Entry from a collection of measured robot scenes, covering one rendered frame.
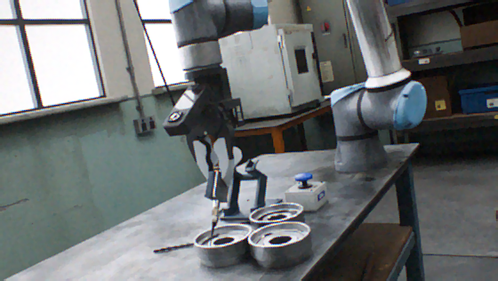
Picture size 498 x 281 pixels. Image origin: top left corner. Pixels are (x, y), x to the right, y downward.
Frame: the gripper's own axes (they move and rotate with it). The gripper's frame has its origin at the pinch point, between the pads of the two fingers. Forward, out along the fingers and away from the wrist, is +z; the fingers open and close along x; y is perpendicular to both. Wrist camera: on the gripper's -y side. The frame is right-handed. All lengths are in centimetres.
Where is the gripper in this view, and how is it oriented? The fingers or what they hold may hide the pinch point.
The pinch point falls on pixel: (218, 180)
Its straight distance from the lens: 79.3
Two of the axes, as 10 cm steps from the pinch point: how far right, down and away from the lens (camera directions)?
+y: 4.8, -2.1, 8.5
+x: -8.6, 0.9, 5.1
